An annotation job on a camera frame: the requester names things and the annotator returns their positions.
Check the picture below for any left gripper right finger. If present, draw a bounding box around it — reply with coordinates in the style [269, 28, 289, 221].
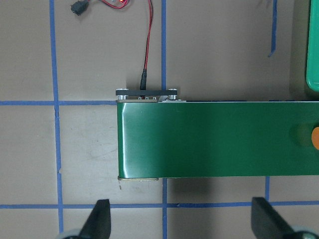
[251, 197, 295, 239]

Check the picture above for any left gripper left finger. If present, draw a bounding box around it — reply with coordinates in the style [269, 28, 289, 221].
[78, 199, 111, 239]

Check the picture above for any plain orange cylinder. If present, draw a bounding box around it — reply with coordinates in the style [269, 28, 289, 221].
[311, 127, 319, 150]

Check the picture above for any green conveyor belt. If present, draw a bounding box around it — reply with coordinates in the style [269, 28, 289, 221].
[116, 89, 319, 180]

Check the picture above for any green tray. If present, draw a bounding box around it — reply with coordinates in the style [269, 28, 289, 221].
[306, 0, 319, 92]

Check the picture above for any red black wire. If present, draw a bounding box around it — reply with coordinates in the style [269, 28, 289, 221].
[70, 0, 155, 91]

